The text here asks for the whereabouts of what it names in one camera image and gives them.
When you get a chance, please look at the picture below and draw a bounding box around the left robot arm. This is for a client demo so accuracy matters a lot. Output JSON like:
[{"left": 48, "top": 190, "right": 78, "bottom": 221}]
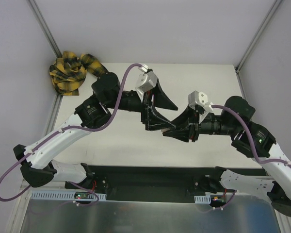
[{"left": 13, "top": 70, "right": 178, "bottom": 189}]

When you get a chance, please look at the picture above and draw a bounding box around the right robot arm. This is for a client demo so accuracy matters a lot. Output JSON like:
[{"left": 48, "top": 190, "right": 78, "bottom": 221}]
[{"left": 162, "top": 96, "right": 291, "bottom": 217}]

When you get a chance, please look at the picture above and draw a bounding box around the yellow plaid shirt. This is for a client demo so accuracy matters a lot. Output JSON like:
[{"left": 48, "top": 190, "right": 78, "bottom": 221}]
[{"left": 49, "top": 51, "right": 109, "bottom": 96}]

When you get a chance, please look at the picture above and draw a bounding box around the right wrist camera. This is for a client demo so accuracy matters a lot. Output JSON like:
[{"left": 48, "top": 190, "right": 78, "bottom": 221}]
[{"left": 188, "top": 91, "right": 213, "bottom": 123}]

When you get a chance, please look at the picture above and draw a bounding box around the right white cable duct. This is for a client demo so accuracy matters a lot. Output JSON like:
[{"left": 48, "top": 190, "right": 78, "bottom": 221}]
[{"left": 194, "top": 194, "right": 227, "bottom": 204}]

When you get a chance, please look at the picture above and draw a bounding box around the white cable duct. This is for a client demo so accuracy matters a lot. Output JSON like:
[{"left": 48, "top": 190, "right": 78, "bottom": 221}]
[
  {"left": 194, "top": 194, "right": 227, "bottom": 204},
  {"left": 31, "top": 191, "right": 97, "bottom": 201}
]

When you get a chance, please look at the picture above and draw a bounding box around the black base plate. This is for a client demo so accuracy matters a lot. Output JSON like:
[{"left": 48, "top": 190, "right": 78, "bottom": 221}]
[{"left": 64, "top": 165, "right": 269, "bottom": 202}]

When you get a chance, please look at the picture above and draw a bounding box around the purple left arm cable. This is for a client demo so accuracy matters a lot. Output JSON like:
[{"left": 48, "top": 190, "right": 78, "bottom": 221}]
[{"left": 0, "top": 63, "right": 144, "bottom": 207}]

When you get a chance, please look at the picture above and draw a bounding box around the left white cable duct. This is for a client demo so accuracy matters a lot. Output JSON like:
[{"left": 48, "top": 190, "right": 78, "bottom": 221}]
[{"left": 31, "top": 191, "right": 97, "bottom": 201}]

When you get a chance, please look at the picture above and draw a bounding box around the aluminium frame post right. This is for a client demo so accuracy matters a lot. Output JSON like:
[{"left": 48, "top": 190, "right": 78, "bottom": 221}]
[{"left": 235, "top": 0, "right": 284, "bottom": 74}]

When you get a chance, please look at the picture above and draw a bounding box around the aluminium frame post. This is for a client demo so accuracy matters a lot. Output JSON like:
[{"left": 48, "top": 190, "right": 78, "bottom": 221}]
[
  {"left": 27, "top": 0, "right": 62, "bottom": 58},
  {"left": 235, "top": 0, "right": 284, "bottom": 74}
]

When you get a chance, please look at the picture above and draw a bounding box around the aluminium frame post left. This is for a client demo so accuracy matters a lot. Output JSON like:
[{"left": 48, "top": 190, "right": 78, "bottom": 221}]
[{"left": 27, "top": 0, "right": 62, "bottom": 58}]

